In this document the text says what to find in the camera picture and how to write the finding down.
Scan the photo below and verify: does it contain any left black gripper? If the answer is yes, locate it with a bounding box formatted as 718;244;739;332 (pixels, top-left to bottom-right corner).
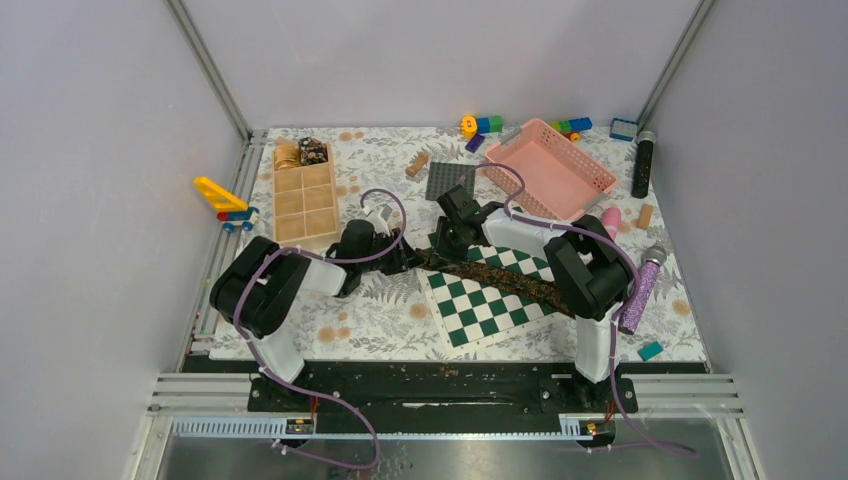
358;228;425;276

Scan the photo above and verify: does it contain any wooden compartment box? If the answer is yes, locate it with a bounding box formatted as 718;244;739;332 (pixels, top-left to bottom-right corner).
272;138;341;249

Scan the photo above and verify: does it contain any black key-patterned necktie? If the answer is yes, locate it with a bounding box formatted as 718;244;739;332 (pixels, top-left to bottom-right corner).
414;248;574;317

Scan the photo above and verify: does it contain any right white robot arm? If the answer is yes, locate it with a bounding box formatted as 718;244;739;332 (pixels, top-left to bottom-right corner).
428;185;636;412

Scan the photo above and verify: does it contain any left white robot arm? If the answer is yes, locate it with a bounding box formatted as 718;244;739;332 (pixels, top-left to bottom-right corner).
209;219;425;411

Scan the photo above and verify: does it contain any grey studded baseplate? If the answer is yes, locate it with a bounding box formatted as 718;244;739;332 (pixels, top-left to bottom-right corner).
425;162;475;201

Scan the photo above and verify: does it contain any small wooden arch block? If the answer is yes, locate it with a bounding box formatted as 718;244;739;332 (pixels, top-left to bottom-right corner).
405;151;430;178

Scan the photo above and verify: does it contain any purple toy brick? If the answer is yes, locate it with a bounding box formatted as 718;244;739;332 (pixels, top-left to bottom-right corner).
465;133;485;153

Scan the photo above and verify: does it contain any green white chessboard mat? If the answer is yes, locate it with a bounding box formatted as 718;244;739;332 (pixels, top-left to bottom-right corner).
416;246;571;356

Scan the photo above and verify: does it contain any rolled floral black tie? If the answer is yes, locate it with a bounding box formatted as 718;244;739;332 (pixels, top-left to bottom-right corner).
298;137;329;166

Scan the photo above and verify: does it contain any yellow round toy block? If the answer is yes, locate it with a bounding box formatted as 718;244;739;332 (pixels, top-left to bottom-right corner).
460;115;479;139

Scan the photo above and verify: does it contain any rolled golden tie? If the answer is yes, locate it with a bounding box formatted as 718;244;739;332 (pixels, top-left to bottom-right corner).
273;145;301;171

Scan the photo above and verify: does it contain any green toy brick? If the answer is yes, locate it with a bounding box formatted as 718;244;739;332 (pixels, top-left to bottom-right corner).
488;115;503;133

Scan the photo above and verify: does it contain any pink perforated plastic basket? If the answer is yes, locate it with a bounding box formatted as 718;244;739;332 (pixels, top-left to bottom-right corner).
483;119;619;222

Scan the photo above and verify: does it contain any yellow toy ladder vehicle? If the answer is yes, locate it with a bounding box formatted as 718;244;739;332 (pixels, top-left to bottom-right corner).
193;177;260;233

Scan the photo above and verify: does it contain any multicolour toy brick train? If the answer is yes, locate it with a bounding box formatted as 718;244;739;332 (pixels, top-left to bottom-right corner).
549;117;593;142

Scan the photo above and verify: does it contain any pink toy microphone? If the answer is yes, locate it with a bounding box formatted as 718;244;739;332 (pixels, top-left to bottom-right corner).
601;207;622;240

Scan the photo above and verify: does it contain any small wooden rectangular block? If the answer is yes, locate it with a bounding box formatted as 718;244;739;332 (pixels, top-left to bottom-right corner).
636;204;654;230

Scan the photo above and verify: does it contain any blue grey toy brick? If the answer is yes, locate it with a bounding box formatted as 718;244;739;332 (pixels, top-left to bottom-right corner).
609;118;639;142

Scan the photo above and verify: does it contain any purple glitter toy microphone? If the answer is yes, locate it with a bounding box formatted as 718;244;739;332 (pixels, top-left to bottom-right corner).
619;244;668;335

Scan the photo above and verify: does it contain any black toy microphone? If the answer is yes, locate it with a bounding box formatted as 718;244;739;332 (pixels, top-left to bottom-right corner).
631;130;657;199

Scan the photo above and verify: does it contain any teal small block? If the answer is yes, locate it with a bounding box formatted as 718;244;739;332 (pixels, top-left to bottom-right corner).
638;341;664;362

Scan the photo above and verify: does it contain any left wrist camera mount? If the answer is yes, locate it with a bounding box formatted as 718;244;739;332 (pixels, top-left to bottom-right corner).
363;204;393;235

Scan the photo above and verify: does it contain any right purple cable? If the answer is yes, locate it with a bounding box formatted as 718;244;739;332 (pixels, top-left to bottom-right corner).
457;162;700;462

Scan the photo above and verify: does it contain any purple cable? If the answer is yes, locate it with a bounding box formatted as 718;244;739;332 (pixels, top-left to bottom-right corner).
457;162;700;462
231;188;384;472

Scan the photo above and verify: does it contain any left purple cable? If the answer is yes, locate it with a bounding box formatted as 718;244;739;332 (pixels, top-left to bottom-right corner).
231;188;384;472

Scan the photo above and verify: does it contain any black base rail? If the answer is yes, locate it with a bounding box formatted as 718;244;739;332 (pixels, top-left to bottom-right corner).
248;357;709;436

